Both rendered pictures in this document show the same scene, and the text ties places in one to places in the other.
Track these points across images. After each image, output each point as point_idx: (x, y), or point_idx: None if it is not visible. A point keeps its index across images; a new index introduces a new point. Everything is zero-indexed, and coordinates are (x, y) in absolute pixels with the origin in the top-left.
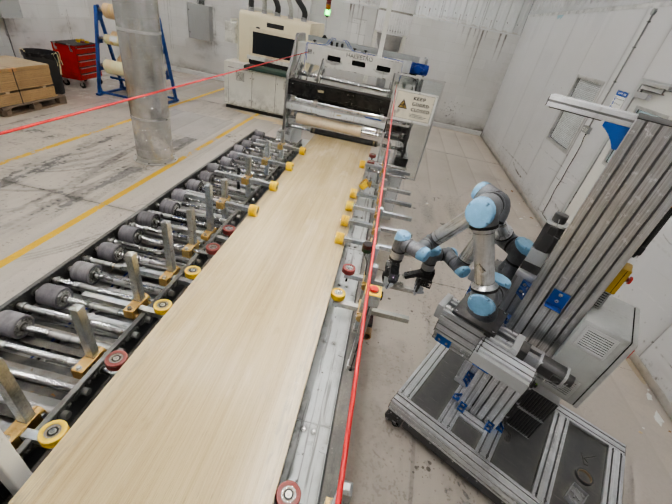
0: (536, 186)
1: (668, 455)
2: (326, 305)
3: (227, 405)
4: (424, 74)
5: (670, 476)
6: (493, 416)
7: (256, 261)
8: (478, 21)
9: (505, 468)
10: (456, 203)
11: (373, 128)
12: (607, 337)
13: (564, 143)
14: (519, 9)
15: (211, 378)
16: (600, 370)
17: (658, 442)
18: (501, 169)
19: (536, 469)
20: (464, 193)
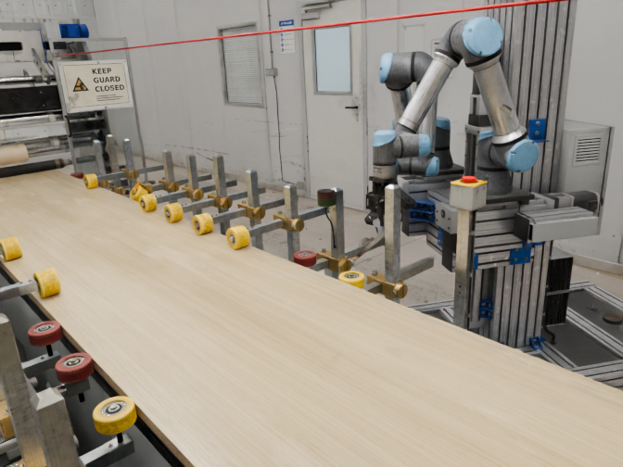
0: (251, 158)
1: (587, 280)
2: (370, 293)
3: (560, 457)
4: (85, 37)
5: (606, 290)
6: (532, 327)
7: (188, 325)
8: (30, 9)
9: (588, 362)
10: (189, 216)
11: (44, 140)
12: (593, 135)
13: (252, 99)
14: None
15: (477, 461)
16: (601, 175)
17: (573, 277)
18: (185, 169)
19: (595, 343)
20: (183, 204)
